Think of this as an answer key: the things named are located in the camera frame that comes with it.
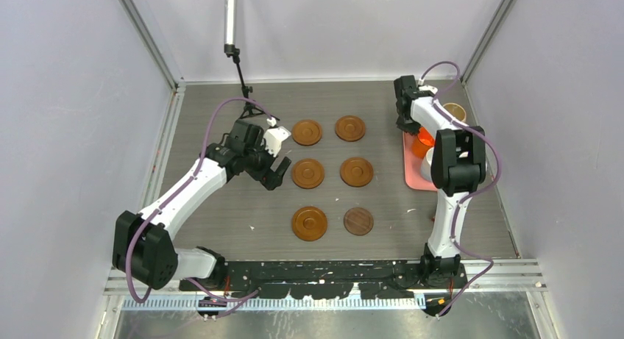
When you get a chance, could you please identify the aluminium frame rail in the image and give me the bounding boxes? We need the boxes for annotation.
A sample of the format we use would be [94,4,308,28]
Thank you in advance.
[104,259,547,313]

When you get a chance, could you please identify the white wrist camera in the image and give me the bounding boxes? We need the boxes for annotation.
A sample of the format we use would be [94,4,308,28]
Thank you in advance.
[263,116,291,157]
[419,85,438,96]

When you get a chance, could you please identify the white ceramic mug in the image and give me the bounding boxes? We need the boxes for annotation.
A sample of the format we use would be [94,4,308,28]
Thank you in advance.
[420,148,434,182]

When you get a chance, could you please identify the brown wooden coaster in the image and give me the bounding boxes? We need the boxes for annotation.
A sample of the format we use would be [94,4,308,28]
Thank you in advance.
[291,158,325,189]
[339,157,375,188]
[335,115,366,142]
[291,206,328,242]
[292,119,323,146]

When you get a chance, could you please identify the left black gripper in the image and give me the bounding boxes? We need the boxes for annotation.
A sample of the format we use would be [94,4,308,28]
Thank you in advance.
[244,135,290,190]

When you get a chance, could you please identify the orange ceramic mug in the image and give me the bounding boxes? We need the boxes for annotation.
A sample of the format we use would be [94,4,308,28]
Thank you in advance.
[411,127,435,160]

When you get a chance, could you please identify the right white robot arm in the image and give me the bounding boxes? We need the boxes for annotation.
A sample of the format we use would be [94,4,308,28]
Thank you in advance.
[393,75,486,288]

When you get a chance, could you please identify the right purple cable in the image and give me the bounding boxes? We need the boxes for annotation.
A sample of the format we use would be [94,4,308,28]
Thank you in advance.
[419,60,503,319]

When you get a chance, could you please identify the black tripod with silver pole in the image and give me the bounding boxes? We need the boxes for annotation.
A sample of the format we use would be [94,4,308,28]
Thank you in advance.
[224,0,252,99]

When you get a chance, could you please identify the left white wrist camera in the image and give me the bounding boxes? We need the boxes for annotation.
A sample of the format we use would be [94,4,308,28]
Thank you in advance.
[263,116,291,157]

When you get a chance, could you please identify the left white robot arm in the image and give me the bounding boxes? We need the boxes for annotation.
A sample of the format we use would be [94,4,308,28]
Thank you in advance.
[112,119,291,290]

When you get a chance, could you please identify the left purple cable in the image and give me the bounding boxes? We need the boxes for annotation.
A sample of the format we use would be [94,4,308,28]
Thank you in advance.
[125,96,278,319]

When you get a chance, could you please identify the purple cable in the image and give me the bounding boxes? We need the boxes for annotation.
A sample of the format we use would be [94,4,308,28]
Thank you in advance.
[419,60,503,319]
[125,96,278,319]

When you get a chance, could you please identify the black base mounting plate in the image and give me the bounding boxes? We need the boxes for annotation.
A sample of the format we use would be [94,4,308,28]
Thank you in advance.
[180,260,467,300]

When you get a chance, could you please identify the beige ceramic mug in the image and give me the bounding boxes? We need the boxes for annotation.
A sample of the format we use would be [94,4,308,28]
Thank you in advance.
[442,102,467,123]

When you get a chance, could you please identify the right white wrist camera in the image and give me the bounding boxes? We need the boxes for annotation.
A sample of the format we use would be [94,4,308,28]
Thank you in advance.
[419,85,438,96]

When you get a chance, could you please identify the pink plastic tray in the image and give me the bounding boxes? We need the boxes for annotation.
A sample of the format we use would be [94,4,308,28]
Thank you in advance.
[403,132,436,191]

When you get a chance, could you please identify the dark walnut wooden coaster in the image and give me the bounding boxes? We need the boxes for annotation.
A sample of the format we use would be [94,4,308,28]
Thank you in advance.
[343,207,374,236]

